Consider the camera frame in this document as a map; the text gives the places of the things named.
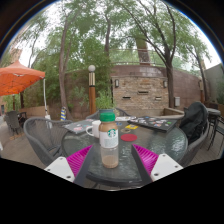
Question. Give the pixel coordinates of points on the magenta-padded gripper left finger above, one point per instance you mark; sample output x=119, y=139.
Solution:
x=60, y=168

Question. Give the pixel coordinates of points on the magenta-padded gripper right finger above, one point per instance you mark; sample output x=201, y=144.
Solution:
x=165, y=166

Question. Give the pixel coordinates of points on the green-capped coffee drink bottle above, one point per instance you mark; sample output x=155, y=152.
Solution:
x=108, y=136

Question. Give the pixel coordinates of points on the black laptop with stickers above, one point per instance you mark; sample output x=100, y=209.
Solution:
x=153, y=123

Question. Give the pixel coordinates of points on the silver laptop with stickers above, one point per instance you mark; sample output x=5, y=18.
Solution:
x=78, y=126

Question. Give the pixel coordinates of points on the flat round red coaster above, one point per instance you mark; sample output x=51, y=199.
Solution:
x=129, y=137

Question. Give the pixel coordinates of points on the small yellow card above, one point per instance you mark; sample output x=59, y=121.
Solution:
x=131, y=127

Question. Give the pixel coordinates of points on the white ceramic mug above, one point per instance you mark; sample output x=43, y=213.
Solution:
x=94, y=129

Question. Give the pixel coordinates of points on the black jacket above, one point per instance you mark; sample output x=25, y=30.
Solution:
x=193, y=121

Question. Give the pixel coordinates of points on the blue yellow striped bollard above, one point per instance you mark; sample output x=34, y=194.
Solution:
x=63, y=114

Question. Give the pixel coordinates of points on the group of dark patio chairs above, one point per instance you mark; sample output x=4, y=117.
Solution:
x=13, y=121

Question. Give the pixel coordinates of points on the potted green plant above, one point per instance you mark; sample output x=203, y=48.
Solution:
x=105, y=100

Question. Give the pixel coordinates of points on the orange patio umbrella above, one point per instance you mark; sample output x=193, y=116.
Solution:
x=16, y=78

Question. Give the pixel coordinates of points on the grey wall utility box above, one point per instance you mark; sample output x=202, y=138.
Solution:
x=177, y=101

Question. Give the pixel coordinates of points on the globe-topped lamp post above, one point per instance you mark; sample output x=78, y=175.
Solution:
x=92, y=96

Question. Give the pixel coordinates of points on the wall lantern light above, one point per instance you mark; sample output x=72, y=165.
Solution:
x=117, y=83
x=165, y=84

